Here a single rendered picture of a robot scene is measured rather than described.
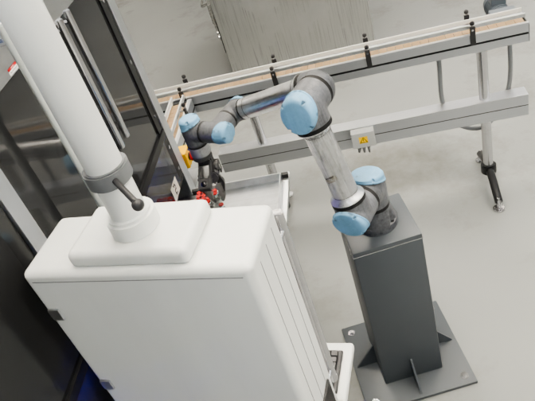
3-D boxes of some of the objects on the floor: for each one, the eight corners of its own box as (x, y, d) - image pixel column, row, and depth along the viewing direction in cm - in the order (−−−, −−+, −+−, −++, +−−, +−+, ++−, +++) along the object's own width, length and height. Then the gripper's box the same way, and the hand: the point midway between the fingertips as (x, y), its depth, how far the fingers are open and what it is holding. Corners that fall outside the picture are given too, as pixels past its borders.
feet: (492, 214, 319) (491, 193, 310) (472, 158, 358) (470, 139, 349) (508, 211, 317) (507, 190, 309) (486, 156, 356) (486, 136, 348)
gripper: (217, 143, 221) (235, 188, 234) (189, 148, 223) (208, 193, 236) (214, 157, 214) (232, 203, 227) (185, 162, 216) (205, 207, 229)
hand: (218, 200), depth 228 cm, fingers closed
